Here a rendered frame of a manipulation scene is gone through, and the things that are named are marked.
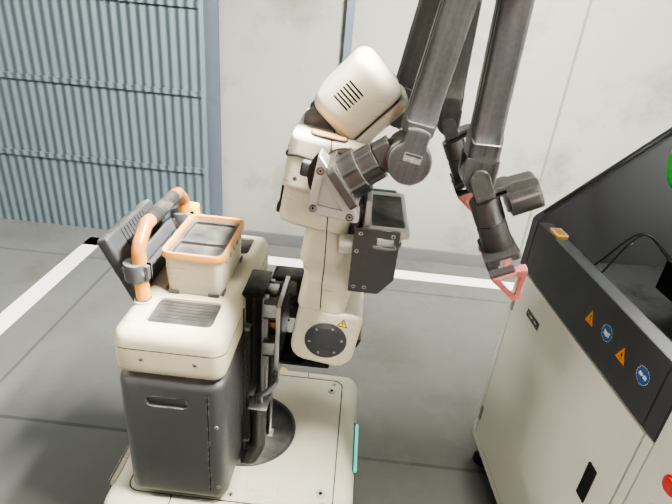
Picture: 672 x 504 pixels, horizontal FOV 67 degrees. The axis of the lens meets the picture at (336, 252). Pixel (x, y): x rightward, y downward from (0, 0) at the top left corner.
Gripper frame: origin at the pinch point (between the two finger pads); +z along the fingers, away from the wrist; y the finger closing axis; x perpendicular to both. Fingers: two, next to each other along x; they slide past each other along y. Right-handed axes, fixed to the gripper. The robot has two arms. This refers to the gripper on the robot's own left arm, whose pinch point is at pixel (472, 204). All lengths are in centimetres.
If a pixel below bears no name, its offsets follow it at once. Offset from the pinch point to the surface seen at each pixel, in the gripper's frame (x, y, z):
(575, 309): -14.7, -25.6, 24.0
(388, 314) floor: 52, 91, 85
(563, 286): -14.7, -17.7, 22.0
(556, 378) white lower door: -6, -28, 42
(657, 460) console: -15, -64, 33
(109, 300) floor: 179, 76, 21
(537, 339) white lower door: -5.5, -14.0, 39.4
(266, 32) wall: 67, 159, -64
